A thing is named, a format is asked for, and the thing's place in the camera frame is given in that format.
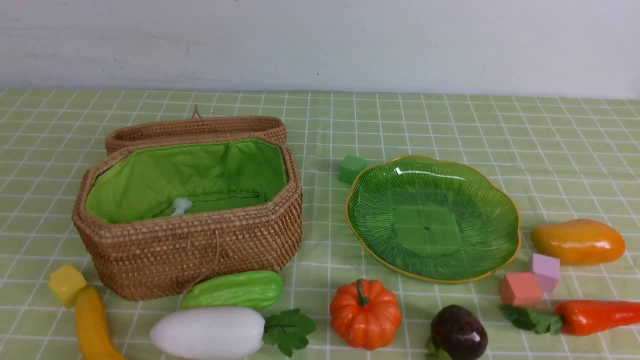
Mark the orange toy pumpkin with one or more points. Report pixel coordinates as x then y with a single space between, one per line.
365 314

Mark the orange toy carrot with leaves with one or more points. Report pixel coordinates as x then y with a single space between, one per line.
578 318

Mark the green foam cube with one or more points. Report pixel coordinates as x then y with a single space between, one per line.
350 168

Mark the pink foam cube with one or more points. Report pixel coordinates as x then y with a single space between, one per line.
547 271

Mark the yellow toy banana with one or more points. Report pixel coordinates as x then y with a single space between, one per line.
93 333

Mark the yellow foam cube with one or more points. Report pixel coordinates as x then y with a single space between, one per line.
65 283

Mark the woven wicker basket lid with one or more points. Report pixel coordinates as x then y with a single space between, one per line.
197 126

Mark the white toy radish with leaves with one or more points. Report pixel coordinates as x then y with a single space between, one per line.
230 332

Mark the yellow orange toy mango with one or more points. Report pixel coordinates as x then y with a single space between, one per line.
579 242

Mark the dark purple toy mangosteen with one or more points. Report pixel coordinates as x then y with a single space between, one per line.
456 334

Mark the green checkered tablecloth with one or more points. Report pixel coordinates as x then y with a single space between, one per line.
557 158

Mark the green toy cucumber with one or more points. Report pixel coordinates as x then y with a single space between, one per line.
256 289

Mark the woven wicker basket green lining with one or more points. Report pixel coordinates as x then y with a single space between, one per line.
157 219

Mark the salmon foam cube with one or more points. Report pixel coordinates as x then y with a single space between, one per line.
520 289

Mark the green glass leaf plate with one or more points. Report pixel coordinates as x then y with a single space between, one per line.
437 221

